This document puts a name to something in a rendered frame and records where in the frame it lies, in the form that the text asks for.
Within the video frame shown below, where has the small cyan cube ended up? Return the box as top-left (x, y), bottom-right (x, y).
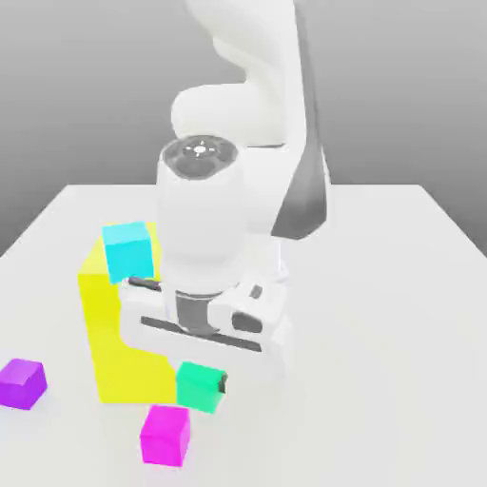
top-left (101, 221), bottom-right (156, 285)

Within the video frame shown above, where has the small purple cube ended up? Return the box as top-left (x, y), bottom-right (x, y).
top-left (0, 358), bottom-right (49, 411)

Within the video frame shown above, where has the small green cube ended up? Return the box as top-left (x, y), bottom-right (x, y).
top-left (174, 360), bottom-right (228, 415)

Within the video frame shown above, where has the small magenta cube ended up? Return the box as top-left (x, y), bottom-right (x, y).
top-left (139, 404), bottom-right (191, 468)

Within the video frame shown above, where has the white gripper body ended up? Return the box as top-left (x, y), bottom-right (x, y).
top-left (118, 276), bottom-right (295, 380)

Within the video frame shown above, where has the large yellow box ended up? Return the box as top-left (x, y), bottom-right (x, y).
top-left (77, 222), bottom-right (179, 405)

